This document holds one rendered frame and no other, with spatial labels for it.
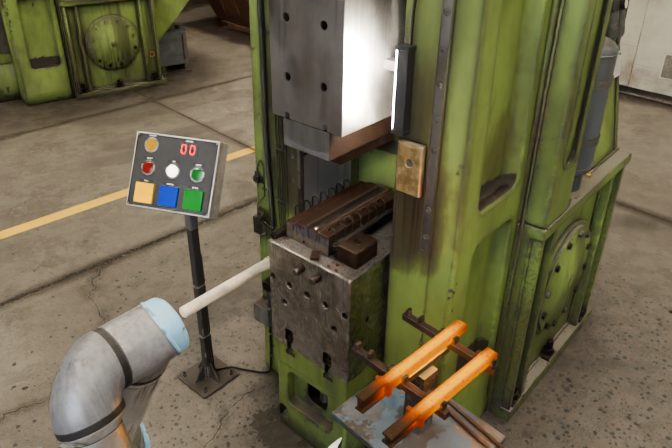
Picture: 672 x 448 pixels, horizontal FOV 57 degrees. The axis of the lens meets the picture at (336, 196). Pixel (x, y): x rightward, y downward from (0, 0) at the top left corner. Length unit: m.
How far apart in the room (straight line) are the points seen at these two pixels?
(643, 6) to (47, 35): 5.80
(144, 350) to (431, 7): 1.13
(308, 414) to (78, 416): 1.59
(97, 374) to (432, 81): 1.16
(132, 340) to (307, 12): 1.08
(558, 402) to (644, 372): 0.50
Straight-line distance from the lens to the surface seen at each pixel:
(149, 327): 1.14
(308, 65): 1.87
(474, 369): 1.66
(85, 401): 1.11
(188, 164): 2.30
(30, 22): 6.59
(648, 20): 7.02
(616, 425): 3.03
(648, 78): 7.10
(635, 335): 3.55
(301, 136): 1.97
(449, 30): 1.72
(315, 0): 1.80
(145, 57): 6.82
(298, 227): 2.14
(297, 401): 2.64
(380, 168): 2.44
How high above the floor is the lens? 2.08
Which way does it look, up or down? 28 degrees down
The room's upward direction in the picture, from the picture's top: 1 degrees clockwise
